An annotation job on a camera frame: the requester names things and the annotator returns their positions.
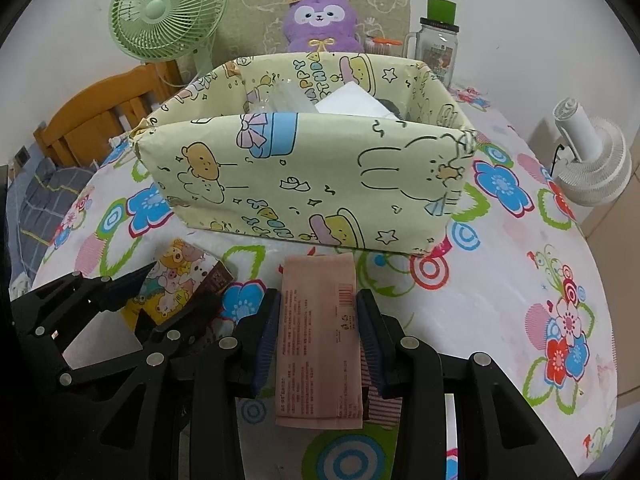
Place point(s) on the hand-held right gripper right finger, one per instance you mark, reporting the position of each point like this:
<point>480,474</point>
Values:
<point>371,350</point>

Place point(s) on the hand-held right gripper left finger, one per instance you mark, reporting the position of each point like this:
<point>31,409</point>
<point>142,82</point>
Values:
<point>265,350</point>

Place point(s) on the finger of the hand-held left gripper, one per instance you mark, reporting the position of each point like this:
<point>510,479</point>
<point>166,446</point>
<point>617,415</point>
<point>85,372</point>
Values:
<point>125,287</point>
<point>195,320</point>

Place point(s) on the yellow cartoon tissue packet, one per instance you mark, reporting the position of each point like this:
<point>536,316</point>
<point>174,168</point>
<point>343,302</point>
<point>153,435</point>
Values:
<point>170,275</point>

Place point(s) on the yellow cartoon storage box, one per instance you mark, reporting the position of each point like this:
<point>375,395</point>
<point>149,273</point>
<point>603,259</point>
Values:
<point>300,175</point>

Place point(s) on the clear plastic bag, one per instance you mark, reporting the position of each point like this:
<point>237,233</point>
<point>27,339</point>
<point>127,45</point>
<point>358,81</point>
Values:
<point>285,97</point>

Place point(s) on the white tissue pack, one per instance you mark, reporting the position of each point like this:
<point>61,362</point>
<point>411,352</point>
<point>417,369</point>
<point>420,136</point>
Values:
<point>355,102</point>

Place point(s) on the pink striped packet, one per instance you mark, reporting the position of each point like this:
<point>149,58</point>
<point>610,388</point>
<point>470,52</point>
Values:
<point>382,405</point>

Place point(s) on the grey plaid pillow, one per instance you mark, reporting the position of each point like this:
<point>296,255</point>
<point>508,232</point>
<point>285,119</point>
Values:
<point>45,190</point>

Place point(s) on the floral tablecloth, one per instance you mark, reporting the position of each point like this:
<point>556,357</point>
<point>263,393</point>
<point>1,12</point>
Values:
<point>500,285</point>

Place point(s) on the wooden bed headboard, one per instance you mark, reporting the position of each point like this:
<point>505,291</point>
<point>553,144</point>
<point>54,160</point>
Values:
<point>100,110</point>

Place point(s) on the green table fan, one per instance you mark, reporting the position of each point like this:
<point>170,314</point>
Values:
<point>160,10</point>

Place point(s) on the white fan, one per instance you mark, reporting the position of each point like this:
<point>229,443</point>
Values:
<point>595,160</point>

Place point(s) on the cotton swab container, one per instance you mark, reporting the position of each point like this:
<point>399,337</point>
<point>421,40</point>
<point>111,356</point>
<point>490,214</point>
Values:
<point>382,49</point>

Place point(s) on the glass jar with green lid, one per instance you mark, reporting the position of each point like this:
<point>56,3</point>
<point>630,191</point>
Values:
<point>437,50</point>

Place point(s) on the orange plastic piece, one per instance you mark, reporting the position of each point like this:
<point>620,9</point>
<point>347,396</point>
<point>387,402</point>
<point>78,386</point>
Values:
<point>385,40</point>

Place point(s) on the purple plush toy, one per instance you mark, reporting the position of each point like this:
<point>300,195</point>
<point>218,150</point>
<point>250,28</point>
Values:
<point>320,15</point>

